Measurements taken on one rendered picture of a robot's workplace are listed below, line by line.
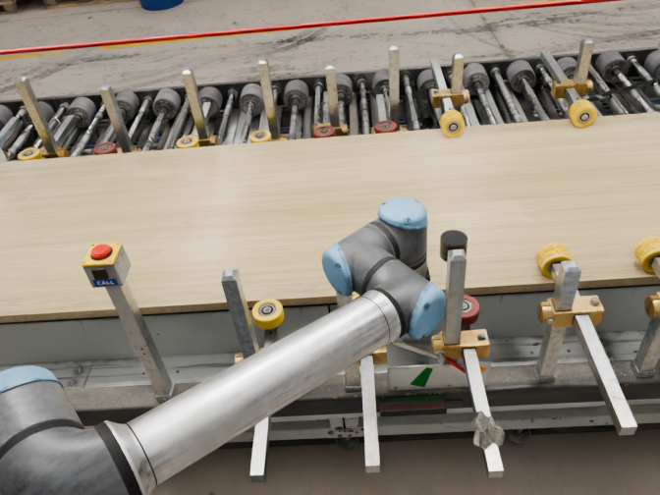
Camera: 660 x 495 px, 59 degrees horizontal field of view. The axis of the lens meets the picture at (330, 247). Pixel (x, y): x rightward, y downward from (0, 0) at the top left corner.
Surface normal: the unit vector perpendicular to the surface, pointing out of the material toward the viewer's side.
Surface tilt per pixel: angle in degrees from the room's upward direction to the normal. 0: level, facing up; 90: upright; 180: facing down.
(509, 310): 90
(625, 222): 0
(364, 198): 0
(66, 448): 8
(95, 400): 0
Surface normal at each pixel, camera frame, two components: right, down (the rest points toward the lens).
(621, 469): -0.09, -0.75
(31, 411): 0.18, -0.86
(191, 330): 0.00, 0.66
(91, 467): 0.15, -0.48
